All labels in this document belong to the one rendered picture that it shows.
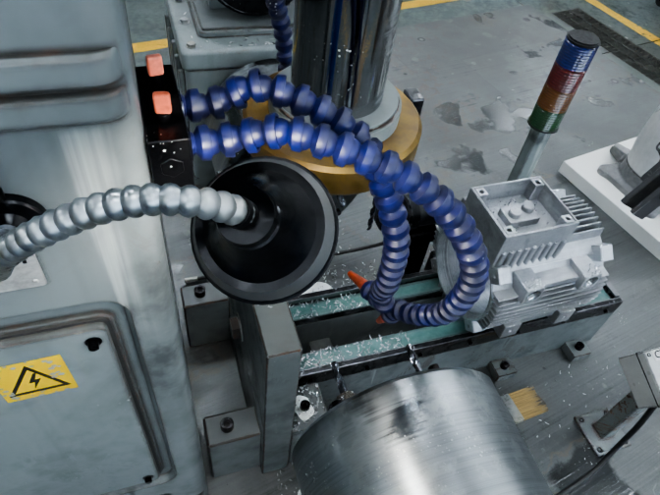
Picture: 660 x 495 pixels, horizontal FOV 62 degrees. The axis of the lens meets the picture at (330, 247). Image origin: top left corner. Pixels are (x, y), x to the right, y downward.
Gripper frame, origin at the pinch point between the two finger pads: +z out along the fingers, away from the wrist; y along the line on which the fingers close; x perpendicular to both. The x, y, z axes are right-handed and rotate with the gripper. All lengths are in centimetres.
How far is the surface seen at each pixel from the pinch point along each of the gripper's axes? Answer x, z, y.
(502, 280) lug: -11.4, 19.9, 1.7
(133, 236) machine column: -66, 16, 13
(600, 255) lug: 3.5, 11.2, 0.9
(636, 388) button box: 2.5, 18.0, 19.0
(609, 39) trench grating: 266, -18, -237
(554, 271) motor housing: -2.1, 16.4, 0.9
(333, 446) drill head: -40, 32, 19
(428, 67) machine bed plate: 37, 24, -95
